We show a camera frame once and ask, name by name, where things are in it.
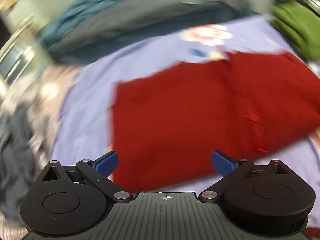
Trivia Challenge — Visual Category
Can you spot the red knit cardigan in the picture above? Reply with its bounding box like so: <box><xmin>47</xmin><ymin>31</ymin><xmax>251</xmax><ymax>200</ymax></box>
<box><xmin>112</xmin><ymin>52</ymin><xmax>319</xmax><ymax>193</ymax></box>

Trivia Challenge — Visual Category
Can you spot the grey clothes pile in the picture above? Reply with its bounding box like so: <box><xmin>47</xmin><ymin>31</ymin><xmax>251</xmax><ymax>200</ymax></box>
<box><xmin>1</xmin><ymin>101</ymin><xmax>59</xmax><ymax>227</ymax></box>

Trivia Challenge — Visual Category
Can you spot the white appliance with display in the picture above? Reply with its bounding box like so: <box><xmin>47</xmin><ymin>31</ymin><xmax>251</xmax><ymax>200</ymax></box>
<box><xmin>1</xmin><ymin>18</ymin><xmax>35</xmax><ymax>90</ymax></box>

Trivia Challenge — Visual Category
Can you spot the teal blue blanket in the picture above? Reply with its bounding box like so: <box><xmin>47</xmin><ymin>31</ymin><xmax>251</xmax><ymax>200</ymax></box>
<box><xmin>39</xmin><ymin>0</ymin><xmax>122</xmax><ymax>52</ymax></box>

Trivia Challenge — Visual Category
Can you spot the green folded garment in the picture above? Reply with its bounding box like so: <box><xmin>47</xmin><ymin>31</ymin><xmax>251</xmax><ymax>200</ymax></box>
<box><xmin>270</xmin><ymin>1</ymin><xmax>319</xmax><ymax>61</ymax></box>

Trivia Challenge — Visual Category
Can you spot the grey duvet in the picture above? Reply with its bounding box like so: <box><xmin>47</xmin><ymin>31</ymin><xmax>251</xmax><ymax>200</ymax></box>
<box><xmin>48</xmin><ymin>0</ymin><xmax>252</xmax><ymax>64</ymax></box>

